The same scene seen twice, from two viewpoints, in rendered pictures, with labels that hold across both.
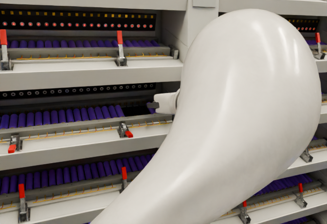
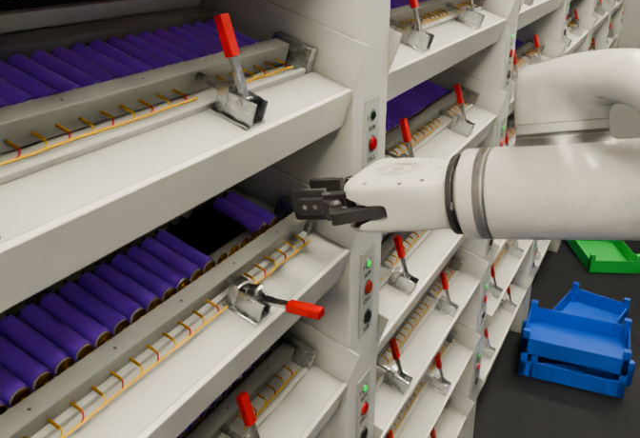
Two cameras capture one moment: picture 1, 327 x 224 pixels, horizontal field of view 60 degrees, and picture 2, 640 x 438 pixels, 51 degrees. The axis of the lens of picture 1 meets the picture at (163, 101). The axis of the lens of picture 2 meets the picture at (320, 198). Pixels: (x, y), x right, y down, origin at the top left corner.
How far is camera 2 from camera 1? 51 cm
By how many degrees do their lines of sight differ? 40
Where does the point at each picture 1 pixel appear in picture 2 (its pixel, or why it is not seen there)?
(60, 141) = (130, 411)
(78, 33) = (18, 22)
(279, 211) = (430, 340)
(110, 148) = (241, 364)
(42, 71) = (93, 207)
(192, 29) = not seen: outside the picture
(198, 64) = not seen: outside the picture
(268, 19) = not seen: outside the picture
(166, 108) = (427, 218)
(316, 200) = (458, 294)
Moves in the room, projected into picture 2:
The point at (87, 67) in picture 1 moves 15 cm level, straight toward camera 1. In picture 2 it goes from (185, 150) to (356, 192)
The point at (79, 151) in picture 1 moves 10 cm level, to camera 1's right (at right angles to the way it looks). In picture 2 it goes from (186, 413) to (282, 365)
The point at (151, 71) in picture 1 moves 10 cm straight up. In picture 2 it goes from (304, 122) to (303, 14)
